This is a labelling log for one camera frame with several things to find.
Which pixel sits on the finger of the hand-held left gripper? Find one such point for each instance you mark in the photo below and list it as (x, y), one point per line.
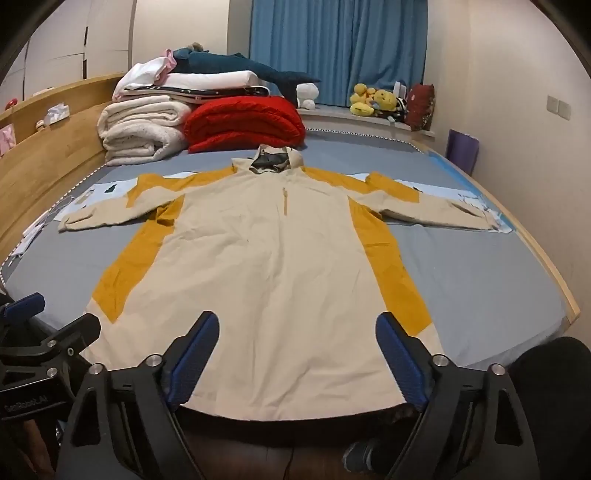
(27, 305)
(69, 334)

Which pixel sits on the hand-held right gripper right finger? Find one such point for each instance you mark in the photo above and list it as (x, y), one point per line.
(400, 364)

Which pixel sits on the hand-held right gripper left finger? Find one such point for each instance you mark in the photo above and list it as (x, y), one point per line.
(199, 360)

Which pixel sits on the beige and yellow hooded jacket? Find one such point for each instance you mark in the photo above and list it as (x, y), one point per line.
(277, 277)

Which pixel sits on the bed with grey sheet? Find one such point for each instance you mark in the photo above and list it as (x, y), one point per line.
(461, 277)

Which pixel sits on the light blue printed mat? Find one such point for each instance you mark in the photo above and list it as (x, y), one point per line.
(99, 197)

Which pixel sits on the wooden headboard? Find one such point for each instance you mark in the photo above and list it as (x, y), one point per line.
(55, 152)

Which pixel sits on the person's dark trouser leg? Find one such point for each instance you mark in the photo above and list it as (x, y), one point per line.
(554, 406)

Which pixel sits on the pink gift bag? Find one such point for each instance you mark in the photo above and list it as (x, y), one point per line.
(6, 141)

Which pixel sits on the tissue box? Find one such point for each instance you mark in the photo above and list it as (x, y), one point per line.
(57, 114)

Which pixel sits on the small red ornament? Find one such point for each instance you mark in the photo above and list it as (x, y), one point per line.
(11, 103)

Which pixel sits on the purple bag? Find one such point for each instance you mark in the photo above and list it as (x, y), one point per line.
(461, 152)

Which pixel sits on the folded red blanket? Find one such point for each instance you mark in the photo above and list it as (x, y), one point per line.
(244, 122)

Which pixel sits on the black and white striped toy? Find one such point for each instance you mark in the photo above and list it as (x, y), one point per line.
(401, 108)

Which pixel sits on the dark red cushion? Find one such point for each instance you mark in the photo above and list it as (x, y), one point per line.
(421, 106)

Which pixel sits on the yellow plush toy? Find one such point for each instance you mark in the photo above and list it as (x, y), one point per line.
(362, 104)

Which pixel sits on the yellow bear plush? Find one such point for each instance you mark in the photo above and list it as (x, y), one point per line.
(384, 100)

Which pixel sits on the white wardrobe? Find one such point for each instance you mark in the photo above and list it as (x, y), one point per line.
(69, 41)

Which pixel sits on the small white box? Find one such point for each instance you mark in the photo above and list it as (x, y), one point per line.
(400, 88)

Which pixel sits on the pink cloth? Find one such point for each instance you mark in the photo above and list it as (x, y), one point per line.
(168, 57)

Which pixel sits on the white plush toy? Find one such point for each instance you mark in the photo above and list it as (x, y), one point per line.
(307, 94)

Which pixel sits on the teal shark plush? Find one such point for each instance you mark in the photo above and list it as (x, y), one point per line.
(217, 62)

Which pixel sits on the brown fluffy toy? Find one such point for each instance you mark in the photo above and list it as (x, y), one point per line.
(196, 46)

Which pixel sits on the blue curtain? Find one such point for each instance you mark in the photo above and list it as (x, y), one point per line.
(337, 46)

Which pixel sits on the wall switch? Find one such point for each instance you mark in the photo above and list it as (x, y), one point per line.
(558, 107)

